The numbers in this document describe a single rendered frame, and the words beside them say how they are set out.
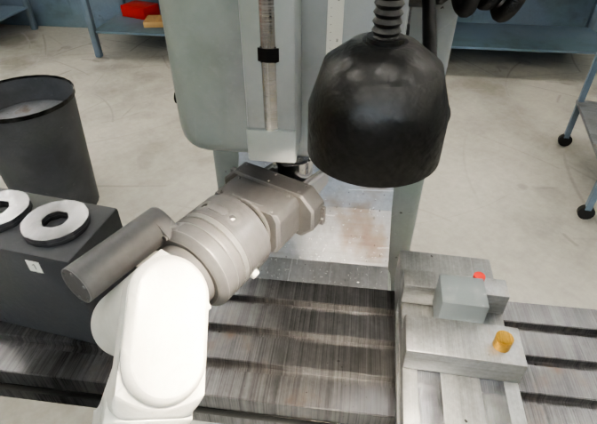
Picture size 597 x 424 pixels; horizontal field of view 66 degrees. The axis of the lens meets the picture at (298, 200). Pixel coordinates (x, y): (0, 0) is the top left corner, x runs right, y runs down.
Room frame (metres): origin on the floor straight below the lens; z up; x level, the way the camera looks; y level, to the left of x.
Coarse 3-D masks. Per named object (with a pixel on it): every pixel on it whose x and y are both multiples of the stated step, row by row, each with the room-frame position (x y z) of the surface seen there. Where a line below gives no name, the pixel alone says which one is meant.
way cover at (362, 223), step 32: (320, 192) 0.76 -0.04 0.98; (352, 192) 0.75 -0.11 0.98; (384, 192) 0.75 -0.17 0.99; (352, 224) 0.71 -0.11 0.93; (384, 224) 0.71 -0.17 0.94; (288, 256) 0.68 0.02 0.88; (320, 256) 0.67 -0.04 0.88; (352, 256) 0.67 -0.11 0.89; (384, 256) 0.67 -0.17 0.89; (384, 288) 0.60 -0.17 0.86
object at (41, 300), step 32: (0, 192) 0.57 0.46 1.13; (0, 224) 0.49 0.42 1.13; (32, 224) 0.49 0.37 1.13; (64, 224) 0.49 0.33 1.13; (96, 224) 0.51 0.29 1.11; (0, 256) 0.46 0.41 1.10; (32, 256) 0.44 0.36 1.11; (64, 256) 0.44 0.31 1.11; (0, 288) 0.47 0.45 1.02; (32, 288) 0.45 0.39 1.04; (64, 288) 0.44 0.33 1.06; (0, 320) 0.48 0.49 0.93; (32, 320) 0.46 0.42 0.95; (64, 320) 0.44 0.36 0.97
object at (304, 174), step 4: (312, 164) 0.44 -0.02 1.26; (276, 168) 0.44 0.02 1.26; (308, 168) 0.44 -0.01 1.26; (312, 168) 0.44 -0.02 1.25; (280, 172) 0.43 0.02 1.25; (284, 172) 0.43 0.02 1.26; (288, 172) 0.43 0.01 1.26; (292, 172) 0.43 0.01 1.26; (296, 172) 0.43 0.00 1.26; (300, 172) 0.43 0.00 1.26; (304, 172) 0.43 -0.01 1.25; (308, 172) 0.44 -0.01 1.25; (312, 172) 0.44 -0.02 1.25; (288, 176) 0.43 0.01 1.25; (292, 176) 0.43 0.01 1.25; (296, 176) 0.43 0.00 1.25; (300, 176) 0.43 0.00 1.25; (304, 176) 0.43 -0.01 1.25; (308, 176) 0.44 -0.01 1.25; (300, 180) 0.43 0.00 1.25
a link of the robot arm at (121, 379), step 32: (160, 256) 0.26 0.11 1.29; (128, 288) 0.23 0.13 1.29; (160, 288) 0.24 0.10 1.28; (192, 288) 0.24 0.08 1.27; (128, 320) 0.21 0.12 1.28; (160, 320) 0.21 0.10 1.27; (192, 320) 0.22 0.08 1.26; (128, 352) 0.19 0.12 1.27; (160, 352) 0.19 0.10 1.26; (192, 352) 0.20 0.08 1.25; (128, 384) 0.17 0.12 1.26; (160, 384) 0.18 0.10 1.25; (192, 384) 0.18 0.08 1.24; (96, 416) 0.17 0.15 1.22; (128, 416) 0.16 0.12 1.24; (160, 416) 0.16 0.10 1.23; (192, 416) 0.18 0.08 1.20
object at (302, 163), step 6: (300, 156) 0.44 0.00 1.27; (306, 156) 0.44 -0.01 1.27; (276, 162) 0.44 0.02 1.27; (300, 162) 0.43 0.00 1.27; (306, 162) 0.43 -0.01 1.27; (312, 162) 0.44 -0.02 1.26; (282, 168) 0.43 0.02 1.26; (288, 168) 0.43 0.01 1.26; (294, 168) 0.43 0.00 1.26; (300, 168) 0.43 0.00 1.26
